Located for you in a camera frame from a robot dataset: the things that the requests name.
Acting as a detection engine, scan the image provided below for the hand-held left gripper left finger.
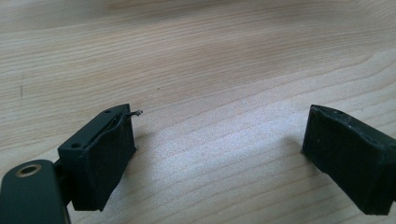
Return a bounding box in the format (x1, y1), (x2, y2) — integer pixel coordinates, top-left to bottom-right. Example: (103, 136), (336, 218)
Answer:
(57, 104), (144, 212)

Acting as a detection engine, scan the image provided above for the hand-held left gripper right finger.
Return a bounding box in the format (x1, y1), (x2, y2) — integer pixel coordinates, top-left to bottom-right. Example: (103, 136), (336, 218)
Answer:
(301, 104), (396, 217)

